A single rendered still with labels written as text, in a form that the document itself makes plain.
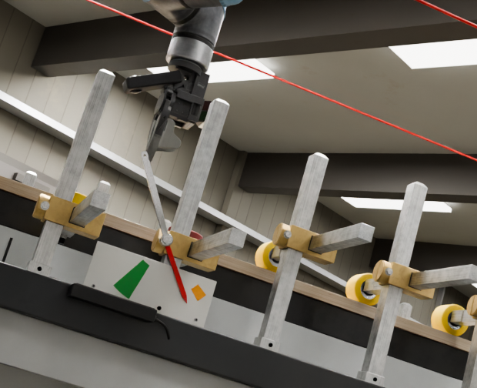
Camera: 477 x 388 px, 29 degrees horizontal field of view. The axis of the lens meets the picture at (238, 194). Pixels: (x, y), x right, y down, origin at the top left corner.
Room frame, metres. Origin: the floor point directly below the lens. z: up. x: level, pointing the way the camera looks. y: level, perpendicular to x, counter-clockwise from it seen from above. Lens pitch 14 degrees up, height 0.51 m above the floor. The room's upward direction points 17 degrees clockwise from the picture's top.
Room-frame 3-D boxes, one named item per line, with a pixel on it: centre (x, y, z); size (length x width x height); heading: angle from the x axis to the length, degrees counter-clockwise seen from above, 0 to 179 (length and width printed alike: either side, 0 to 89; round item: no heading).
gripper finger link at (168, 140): (1.76, 0.17, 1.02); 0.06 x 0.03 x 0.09; 105
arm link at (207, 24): (1.77, 0.18, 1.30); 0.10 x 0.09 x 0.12; 140
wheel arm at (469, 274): (2.00, -0.43, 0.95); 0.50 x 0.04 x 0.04; 15
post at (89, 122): (1.81, 0.34, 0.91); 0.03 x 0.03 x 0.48; 15
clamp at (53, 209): (1.82, 0.31, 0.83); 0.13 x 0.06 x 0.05; 105
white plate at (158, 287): (1.85, 0.12, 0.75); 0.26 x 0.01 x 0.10; 105
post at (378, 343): (2.01, -0.39, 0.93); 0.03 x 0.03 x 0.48; 15
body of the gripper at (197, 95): (1.78, 0.17, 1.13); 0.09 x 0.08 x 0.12; 105
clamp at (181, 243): (1.89, 0.07, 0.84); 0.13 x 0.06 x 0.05; 105
